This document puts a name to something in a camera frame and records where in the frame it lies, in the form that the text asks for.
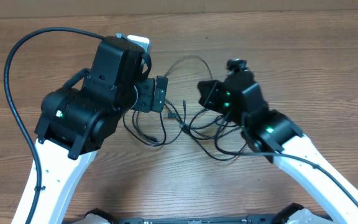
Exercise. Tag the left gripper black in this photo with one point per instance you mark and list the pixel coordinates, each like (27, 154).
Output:
(148, 86)

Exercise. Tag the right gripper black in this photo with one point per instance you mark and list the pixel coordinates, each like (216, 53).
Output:
(209, 98)

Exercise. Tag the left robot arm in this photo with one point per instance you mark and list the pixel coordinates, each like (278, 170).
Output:
(79, 116)

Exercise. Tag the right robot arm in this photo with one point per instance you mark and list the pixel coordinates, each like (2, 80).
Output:
(246, 100)

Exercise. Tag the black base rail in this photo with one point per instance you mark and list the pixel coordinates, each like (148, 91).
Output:
(294, 213)

